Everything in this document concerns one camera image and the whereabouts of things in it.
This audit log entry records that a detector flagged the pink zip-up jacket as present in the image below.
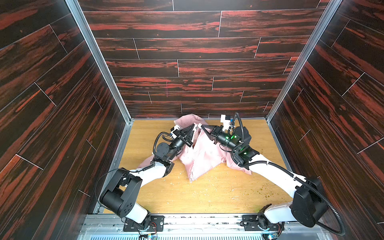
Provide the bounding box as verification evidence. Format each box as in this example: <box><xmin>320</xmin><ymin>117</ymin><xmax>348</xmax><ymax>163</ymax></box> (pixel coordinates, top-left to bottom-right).
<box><xmin>138</xmin><ymin>114</ymin><xmax>251</xmax><ymax>182</ymax></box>

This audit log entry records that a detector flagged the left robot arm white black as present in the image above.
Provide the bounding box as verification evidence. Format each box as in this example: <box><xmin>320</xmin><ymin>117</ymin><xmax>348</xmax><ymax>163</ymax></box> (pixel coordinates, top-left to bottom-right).
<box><xmin>99</xmin><ymin>124</ymin><xmax>197</xmax><ymax>231</ymax></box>

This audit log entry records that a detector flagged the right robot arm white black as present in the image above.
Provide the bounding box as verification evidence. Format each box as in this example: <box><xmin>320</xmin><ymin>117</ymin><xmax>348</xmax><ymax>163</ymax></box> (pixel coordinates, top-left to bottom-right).
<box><xmin>200</xmin><ymin>125</ymin><xmax>346</xmax><ymax>236</ymax></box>

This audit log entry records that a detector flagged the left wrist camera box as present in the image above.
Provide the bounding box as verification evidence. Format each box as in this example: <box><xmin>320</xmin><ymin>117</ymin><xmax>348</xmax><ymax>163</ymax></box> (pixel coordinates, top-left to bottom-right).
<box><xmin>170</xmin><ymin>125</ymin><xmax>180</xmax><ymax>136</ymax></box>

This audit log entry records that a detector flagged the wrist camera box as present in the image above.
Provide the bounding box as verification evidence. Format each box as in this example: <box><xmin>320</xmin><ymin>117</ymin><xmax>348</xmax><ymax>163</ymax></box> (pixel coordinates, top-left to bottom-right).
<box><xmin>220</xmin><ymin>115</ymin><xmax>232</xmax><ymax>129</ymax></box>
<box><xmin>170</xmin><ymin>125</ymin><xmax>180</xmax><ymax>136</ymax></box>

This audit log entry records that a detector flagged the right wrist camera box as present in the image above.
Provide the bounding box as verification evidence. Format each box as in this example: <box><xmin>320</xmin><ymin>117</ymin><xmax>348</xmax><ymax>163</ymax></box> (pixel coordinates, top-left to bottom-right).
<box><xmin>220</xmin><ymin>115</ymin><xmax>232</xmax><ymax>129</ymax></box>

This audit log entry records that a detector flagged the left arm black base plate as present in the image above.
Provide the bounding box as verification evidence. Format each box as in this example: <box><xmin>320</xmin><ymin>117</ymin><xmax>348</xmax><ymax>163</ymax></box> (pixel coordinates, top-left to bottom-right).
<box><xmin>123</xmin><ymin>215</ymin><xmax>165</xmax><ymax>232</ymax></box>

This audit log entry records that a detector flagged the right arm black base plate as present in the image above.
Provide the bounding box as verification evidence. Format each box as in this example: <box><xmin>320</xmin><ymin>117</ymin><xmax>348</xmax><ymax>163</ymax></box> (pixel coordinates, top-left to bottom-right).
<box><xmin>240</xmin><ymin>215</ymin><xmax>284</xmax><ymax>232</ymax></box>

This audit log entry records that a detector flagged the aluminium front rail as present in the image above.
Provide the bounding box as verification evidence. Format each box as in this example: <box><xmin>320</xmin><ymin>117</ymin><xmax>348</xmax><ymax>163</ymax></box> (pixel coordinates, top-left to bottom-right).
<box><xmin>78</xmin><ymin>214</ymin><xmax>332</xmax><ymax>240</ymax></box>

